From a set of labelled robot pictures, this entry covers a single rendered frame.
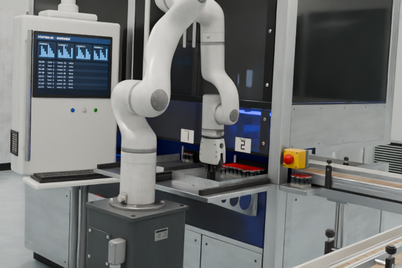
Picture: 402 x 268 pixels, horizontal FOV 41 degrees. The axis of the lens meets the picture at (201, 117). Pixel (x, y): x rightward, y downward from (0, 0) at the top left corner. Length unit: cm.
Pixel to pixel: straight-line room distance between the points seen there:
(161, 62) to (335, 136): 104
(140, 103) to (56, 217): 191
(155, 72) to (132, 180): 37
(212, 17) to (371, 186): 86
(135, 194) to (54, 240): 184
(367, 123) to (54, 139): 154
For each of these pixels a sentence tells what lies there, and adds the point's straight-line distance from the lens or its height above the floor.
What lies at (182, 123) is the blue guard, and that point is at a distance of 258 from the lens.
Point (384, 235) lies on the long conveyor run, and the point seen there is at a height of 96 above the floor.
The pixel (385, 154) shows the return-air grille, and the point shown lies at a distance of 708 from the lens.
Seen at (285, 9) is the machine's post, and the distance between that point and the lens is 222.
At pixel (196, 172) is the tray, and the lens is 232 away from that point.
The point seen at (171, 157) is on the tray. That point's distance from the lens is 268.
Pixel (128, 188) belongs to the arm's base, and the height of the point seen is 93.
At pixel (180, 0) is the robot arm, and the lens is 185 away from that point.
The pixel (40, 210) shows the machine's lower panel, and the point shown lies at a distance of 372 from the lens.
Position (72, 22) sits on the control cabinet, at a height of 153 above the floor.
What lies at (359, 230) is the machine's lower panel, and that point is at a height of 57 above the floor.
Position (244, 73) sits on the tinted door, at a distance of 233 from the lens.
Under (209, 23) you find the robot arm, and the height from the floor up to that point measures 150.
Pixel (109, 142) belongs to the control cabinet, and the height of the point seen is 94.
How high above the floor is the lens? 132
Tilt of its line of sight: 5 degrees down
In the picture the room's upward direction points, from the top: 3 degrees clockwise
